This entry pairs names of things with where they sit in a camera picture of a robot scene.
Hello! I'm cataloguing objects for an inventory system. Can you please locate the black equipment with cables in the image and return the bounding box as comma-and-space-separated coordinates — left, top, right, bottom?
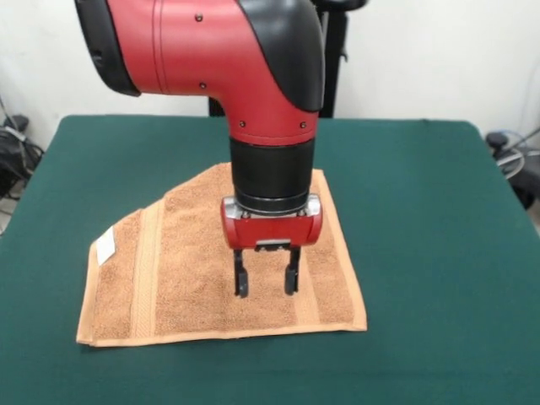
0, 113, 46, 202

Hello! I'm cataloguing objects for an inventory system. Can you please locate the orange-brown terry towel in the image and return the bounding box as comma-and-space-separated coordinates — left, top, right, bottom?
74, 162, 368, 349

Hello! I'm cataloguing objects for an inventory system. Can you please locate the dark green table cloth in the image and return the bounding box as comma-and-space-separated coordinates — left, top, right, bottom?
0, 114, 540, 405

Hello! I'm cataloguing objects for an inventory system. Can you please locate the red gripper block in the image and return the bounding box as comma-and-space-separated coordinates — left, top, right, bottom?
219, 192, 324, 300

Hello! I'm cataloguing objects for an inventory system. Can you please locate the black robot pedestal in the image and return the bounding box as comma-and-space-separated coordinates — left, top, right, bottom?
206, 0, 368, 119

